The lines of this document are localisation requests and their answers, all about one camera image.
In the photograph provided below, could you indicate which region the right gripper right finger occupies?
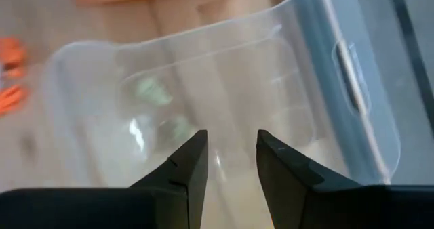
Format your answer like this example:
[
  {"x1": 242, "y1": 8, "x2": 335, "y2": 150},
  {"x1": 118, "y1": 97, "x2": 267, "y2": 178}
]
[{"x1": 256, "y1": 129, "x2": 434, "y2": 229}]

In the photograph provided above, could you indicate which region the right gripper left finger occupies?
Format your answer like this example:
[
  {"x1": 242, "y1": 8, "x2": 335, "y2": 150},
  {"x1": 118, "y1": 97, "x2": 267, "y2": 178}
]
[{"x1": 0, "y1": 129, "x2": 209, "y2": 229}]

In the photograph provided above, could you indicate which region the grey plastic skull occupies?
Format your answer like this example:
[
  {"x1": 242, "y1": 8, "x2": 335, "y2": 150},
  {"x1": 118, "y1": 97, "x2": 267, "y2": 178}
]
[{"x1": 134, "y1": 76, "x2": 174, "y2": 107}]

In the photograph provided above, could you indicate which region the orange plastic bone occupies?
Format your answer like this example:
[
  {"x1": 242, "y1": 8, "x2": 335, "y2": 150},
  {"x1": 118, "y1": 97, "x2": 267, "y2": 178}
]
[
  {"x1": 0, "y1": 85, "x2": 31, "y2": 117},
  {"x1": 0, "y1": 36, "x2": 28, "y2": 79}
]

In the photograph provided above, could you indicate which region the clear plastic bin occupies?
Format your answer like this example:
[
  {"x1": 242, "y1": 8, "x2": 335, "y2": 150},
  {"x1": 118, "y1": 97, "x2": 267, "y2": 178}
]
[{"x1": 41, "y1": 0, "x2": 403, "y2": 189}]

